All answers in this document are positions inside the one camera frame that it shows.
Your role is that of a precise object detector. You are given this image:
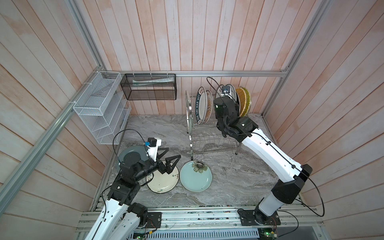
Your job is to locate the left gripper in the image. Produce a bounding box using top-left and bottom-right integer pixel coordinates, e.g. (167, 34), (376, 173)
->
(134, 147), (181, 182)

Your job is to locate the cream floral plate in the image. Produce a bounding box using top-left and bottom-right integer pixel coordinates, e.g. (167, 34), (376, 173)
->
(146, 167), (180, 194)

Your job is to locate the dark teal ceramic plate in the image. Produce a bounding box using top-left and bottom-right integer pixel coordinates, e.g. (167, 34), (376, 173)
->
(119, 145), (151, 171)

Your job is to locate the stainless steel dish rack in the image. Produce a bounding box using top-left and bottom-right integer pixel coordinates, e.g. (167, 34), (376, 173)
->
(185, 92), (241, 161)

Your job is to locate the white plate with text rim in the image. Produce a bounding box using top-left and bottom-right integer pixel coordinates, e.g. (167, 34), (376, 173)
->
(195, 87), (208, 125)

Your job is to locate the orange sunburst plate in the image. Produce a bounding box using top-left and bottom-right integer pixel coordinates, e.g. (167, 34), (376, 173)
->
(222, 84), (237, 101)
(203, 90), (213, 124)

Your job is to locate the orange woven bamboo plate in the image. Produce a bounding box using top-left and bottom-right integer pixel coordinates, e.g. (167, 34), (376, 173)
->
(236, 87), (246, 117)

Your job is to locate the yellow green woven plate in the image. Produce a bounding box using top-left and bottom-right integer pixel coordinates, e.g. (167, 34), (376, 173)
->
(242, 87), (252, 117)

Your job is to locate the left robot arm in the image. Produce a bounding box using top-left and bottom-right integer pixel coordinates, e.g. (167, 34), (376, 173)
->
(86, 146), (181, 240)

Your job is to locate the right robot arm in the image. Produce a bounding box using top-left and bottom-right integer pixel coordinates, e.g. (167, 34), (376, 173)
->
(213, 96), (313, 225)

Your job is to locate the light green flower plate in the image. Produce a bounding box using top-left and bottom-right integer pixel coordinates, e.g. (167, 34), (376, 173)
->
(180, 161), (213, 193)

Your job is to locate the rolled paper tube in basket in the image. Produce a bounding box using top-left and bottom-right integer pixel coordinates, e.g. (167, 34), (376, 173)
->
(132, 77), (175, 87)

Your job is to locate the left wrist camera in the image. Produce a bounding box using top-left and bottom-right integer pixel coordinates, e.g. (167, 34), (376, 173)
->
(145, 137), (162, 162)

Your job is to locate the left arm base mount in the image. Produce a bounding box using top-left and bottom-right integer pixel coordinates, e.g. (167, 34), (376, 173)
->
(139, 212), (162, 229)

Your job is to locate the black mesh wall basket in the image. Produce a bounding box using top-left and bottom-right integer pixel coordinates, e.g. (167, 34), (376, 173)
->
(120, 73), (177, 101)

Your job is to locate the white wire mesh shelf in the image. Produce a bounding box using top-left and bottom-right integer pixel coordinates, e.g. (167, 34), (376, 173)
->
(74, 71), (132, 145)

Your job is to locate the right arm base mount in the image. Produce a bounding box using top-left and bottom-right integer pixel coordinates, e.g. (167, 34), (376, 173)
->
(237, 209), (281, 226)

